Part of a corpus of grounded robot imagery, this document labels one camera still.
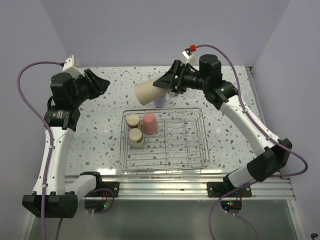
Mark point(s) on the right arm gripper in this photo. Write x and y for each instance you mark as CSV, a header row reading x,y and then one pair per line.
x,y
169,81

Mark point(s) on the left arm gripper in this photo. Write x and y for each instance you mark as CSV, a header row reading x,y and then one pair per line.
x,y
98,85

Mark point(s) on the purple plastic cup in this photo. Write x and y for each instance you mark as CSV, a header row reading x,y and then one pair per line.
x,y
160,102

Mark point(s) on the tall beige cup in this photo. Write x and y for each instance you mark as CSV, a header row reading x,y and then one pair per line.
x,y
146,92

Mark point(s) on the coral red plastic cup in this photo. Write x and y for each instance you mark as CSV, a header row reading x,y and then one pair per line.
x,y
149,124

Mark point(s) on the steel cork-band cup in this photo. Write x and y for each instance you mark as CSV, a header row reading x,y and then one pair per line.
x,y
133,121
173,94

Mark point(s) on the steel cup with cork band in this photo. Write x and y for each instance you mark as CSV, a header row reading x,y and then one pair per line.
x,y
136,138

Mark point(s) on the large clear glass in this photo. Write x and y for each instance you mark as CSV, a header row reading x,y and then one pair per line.
x,y
155,76

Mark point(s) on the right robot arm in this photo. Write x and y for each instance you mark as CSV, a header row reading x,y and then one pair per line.
x,y
272,153

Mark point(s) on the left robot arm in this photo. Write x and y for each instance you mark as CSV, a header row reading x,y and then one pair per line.
x,y
50,198

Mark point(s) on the small clear glass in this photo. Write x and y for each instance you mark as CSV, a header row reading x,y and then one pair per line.
x,y
191,93

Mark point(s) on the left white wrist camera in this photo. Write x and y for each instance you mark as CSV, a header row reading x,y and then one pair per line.
x,y
71,66

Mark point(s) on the wire dish rack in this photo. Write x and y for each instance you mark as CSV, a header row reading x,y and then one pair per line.
x,y
180,142

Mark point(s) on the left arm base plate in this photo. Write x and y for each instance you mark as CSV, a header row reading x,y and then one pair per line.
x,y
105,188

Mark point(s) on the aluminium rail frame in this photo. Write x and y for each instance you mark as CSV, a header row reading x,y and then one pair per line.
x,y
96,144

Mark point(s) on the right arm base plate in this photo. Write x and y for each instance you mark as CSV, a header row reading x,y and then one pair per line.
x,y
218,189

